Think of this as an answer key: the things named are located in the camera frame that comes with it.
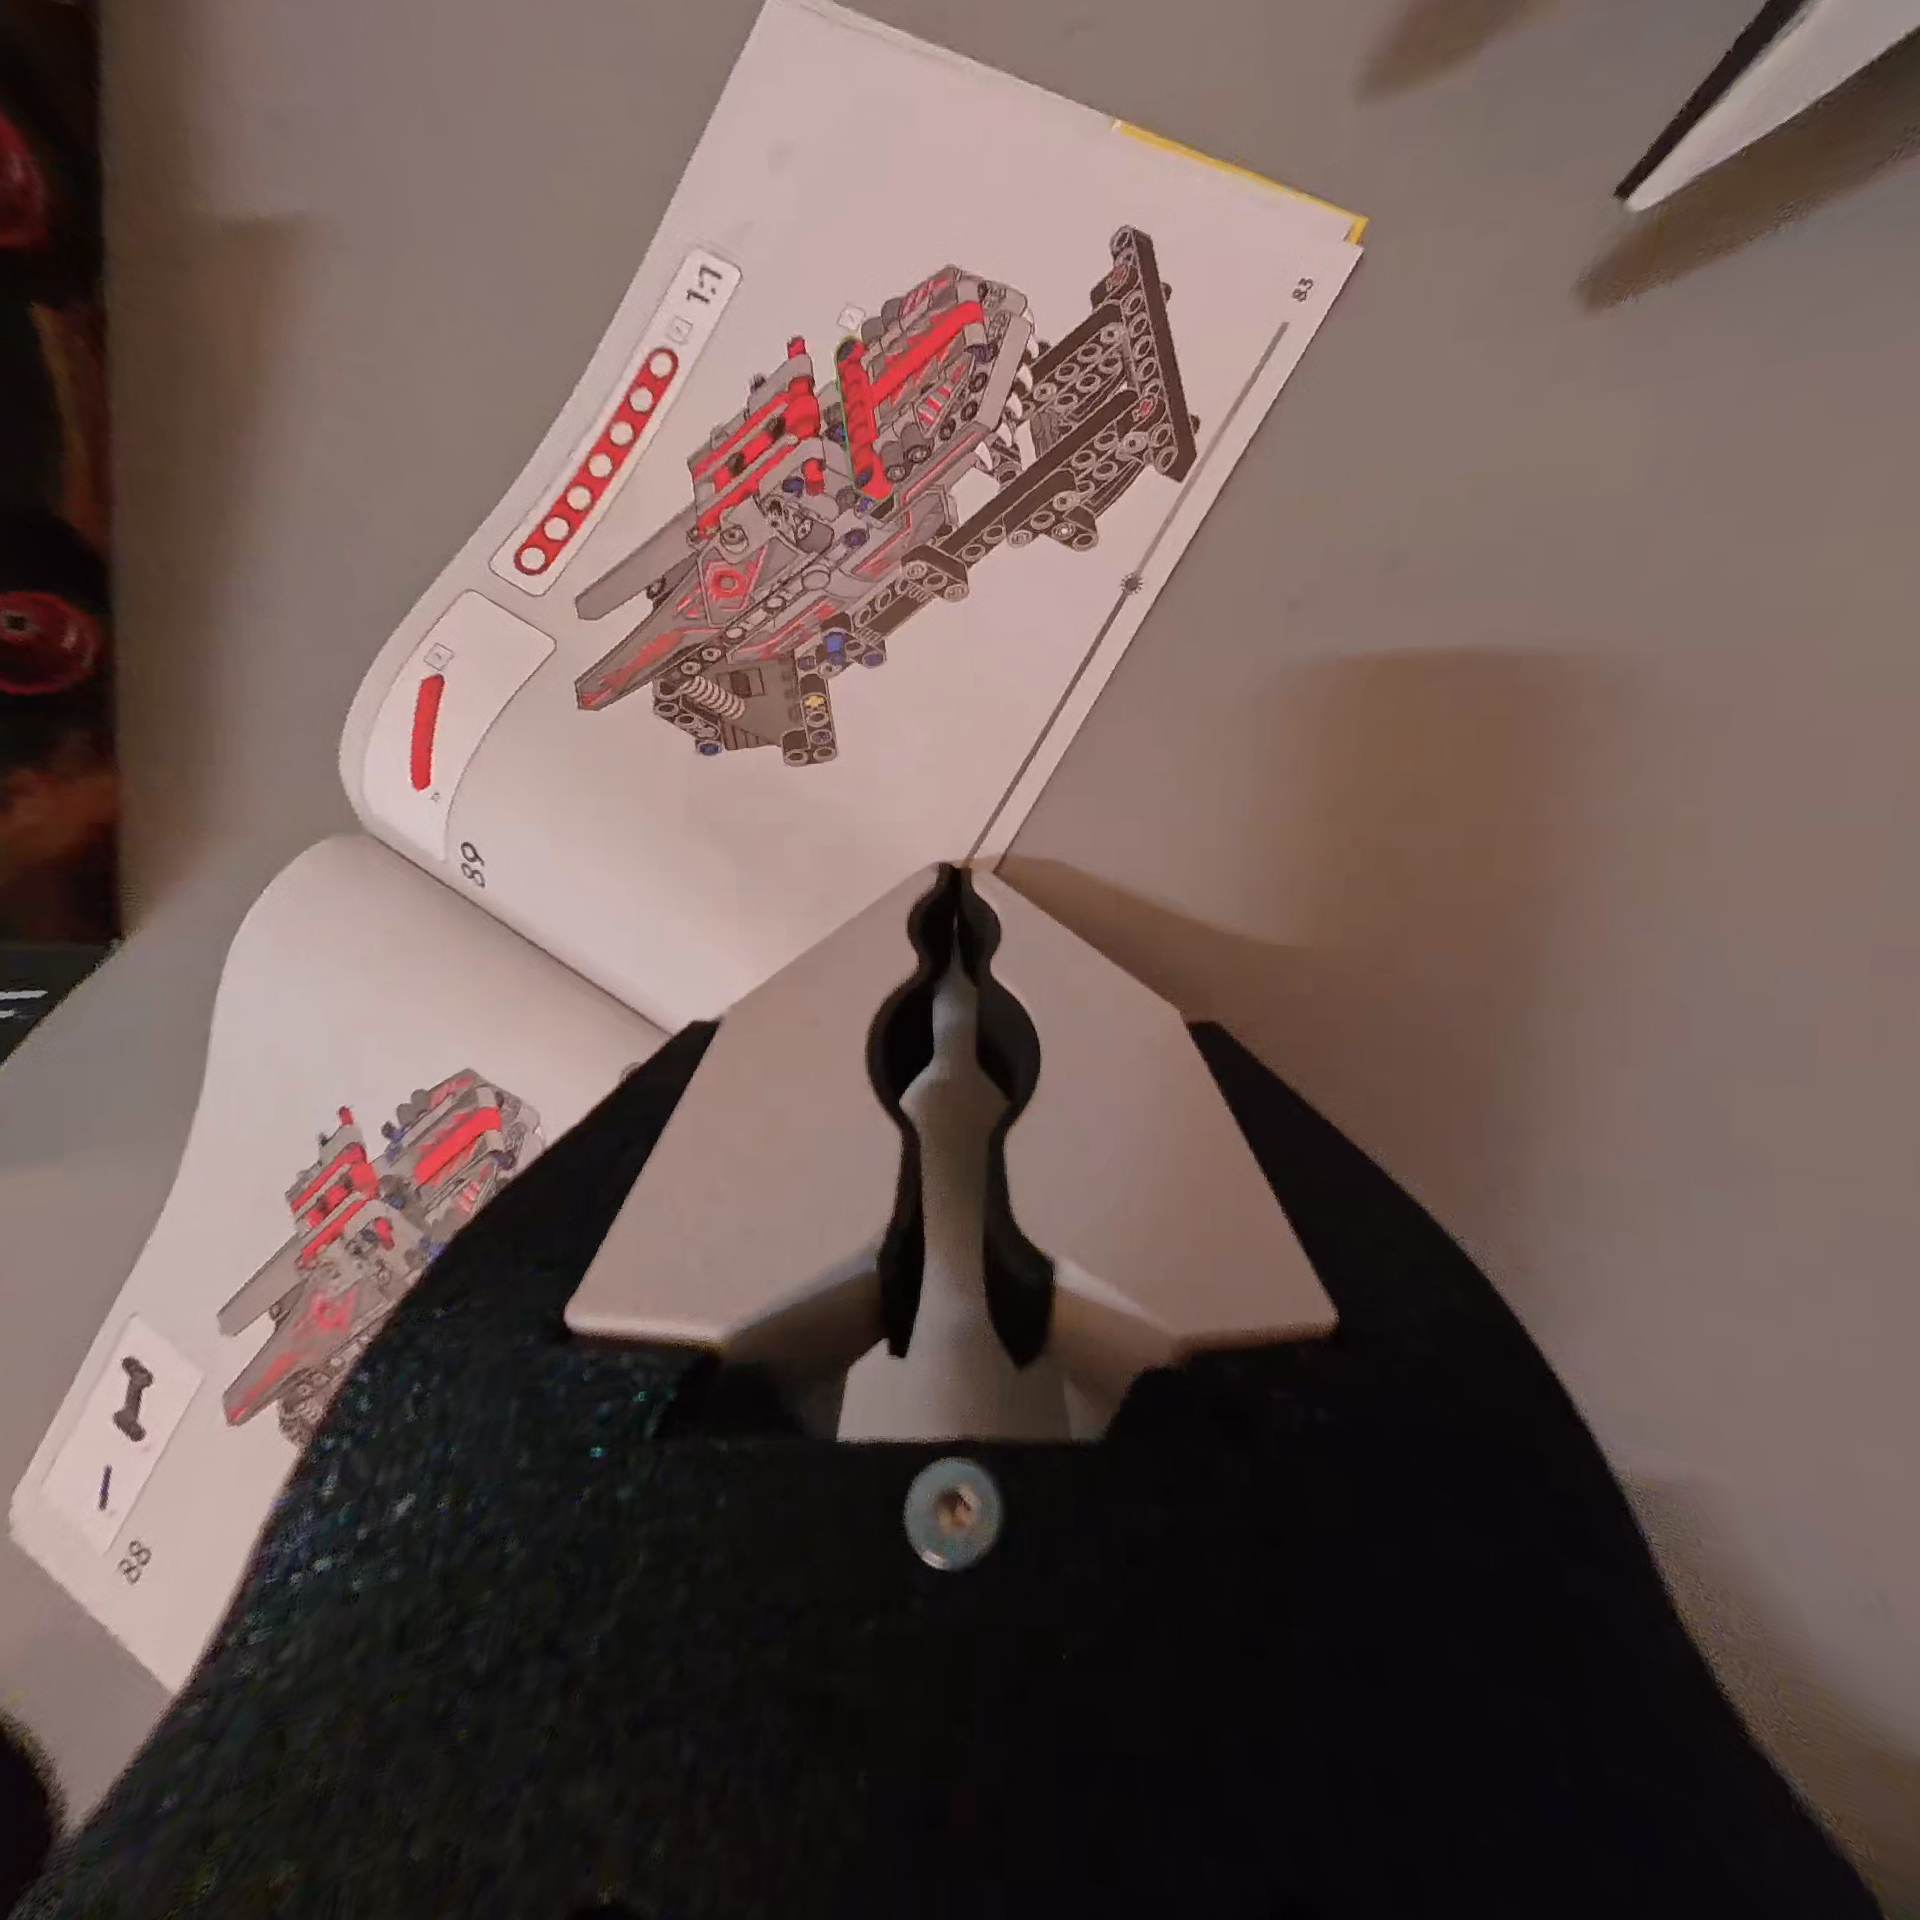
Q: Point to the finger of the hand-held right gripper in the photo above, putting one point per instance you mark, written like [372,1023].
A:
[1802,90]

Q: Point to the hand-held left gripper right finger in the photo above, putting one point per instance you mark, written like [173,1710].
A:
[1155,1188]

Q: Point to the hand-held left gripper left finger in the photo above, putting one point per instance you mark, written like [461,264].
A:
[734,1188]

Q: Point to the brick model instruction booklet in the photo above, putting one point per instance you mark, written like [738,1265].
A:
[675,857]

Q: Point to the grey desk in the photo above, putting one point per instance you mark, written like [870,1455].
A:
[1500,523]

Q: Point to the dark toy truck box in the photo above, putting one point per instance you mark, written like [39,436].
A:
[52,449]

